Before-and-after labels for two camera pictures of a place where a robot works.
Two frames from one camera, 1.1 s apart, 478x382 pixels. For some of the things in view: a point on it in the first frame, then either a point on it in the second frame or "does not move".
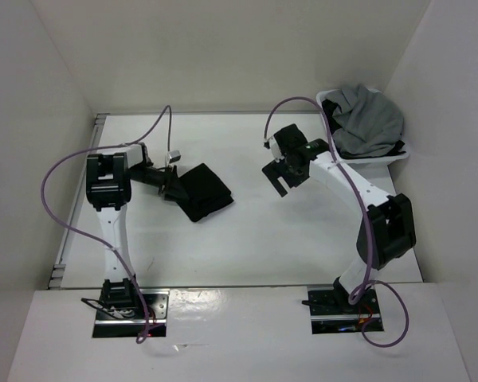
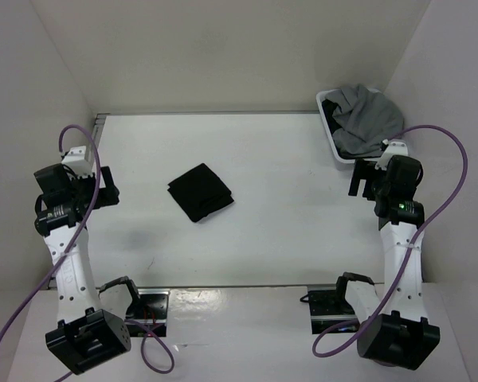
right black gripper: (273, 170) -> (364, 169)
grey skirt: (370, 123) does not move
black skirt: (207, 192) does not move
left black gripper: (171, 185) -> (109, 194)
